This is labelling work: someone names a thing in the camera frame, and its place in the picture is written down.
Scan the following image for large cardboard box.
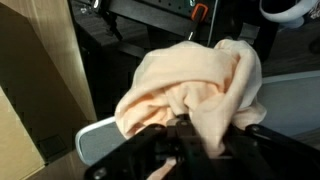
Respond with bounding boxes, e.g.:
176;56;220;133
0;0;96;180

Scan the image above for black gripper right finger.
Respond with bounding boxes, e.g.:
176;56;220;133
229;124;320;180

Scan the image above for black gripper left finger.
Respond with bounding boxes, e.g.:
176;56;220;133
84;124;169;180

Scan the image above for black mesh office chair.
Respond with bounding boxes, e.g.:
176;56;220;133
75;70;320;165

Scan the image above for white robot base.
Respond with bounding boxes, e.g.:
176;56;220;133
259;0;319;29

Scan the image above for orange handled clamp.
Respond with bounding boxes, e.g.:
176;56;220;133
185;3;210;42

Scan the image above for peach cloth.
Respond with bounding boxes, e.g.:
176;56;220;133
114;38;268;180

